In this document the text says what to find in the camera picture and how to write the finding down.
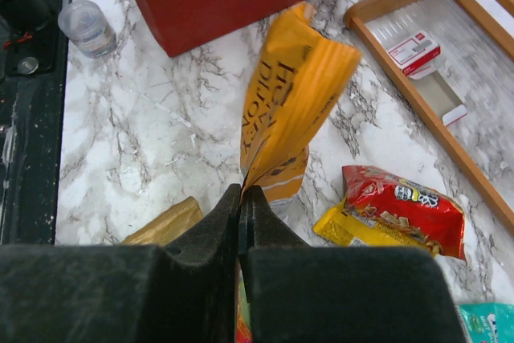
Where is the wooden three-tier rack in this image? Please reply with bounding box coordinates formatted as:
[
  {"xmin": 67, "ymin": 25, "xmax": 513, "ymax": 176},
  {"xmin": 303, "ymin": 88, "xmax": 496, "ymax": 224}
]
[{"xmin": 344, "ymin": 0, "xmax": 513, "ymax": 229}]

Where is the gold brown chips bag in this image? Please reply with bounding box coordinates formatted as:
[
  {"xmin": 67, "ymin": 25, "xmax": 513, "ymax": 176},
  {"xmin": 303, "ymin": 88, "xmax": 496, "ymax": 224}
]
[{"xmin": 121, "ymin": 196, "xmax": 203, "ymax": 247}]

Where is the orange Fox's candy bag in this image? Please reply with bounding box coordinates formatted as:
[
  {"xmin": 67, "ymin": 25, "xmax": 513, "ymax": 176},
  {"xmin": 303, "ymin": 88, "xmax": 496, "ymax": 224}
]
[{"xmin": 235, "ymin": 274, "xmax": 253, "ymax": 343}]

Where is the red yellow snack packet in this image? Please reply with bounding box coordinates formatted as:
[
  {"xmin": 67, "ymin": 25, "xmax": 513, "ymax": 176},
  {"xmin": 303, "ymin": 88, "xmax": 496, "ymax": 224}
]
[{"xmin": 313, "ymin": 165, "xmax": 466, "ymax": 261}]

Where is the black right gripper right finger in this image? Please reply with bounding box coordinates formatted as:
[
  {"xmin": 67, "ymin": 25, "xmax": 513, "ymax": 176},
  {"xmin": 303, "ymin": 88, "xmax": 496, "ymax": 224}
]
[{"xmin": 239, "ymin": 186, "xmax": 464, "ymax": 342}]

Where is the black base frame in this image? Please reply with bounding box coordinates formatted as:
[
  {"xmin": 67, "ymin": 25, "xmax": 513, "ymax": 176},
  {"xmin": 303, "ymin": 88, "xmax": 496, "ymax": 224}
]
[{"xmin": 1, "ymin": 0, "xmax": 71, "ymax": 244}]

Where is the yellow honey dijon chips bag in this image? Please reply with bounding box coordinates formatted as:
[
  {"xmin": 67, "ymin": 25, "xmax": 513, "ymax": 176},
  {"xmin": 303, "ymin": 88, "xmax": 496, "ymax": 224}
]
[{"xmin": 240, "ymin": 2, "xmax": 361, "ymax": 214}]

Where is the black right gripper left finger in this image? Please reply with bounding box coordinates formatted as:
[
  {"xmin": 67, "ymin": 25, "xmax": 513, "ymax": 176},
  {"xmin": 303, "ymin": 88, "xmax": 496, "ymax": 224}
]
[{"xmin": 1, "ymin": 184, "xmax": 241, "ymax": 342}]

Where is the red white staples box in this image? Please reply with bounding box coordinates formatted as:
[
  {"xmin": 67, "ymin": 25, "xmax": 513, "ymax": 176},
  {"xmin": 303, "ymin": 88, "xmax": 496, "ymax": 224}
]
[{"xmin": 386, "ymin": 31, "xmax": 467, "ymax": 126}]

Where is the teal mint candy bag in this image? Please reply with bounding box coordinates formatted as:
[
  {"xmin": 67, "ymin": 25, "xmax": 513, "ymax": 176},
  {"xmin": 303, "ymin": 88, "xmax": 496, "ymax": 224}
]
[{"xmin": 457, "ymin": 303, "xmax": 514, "ymax": 343}]

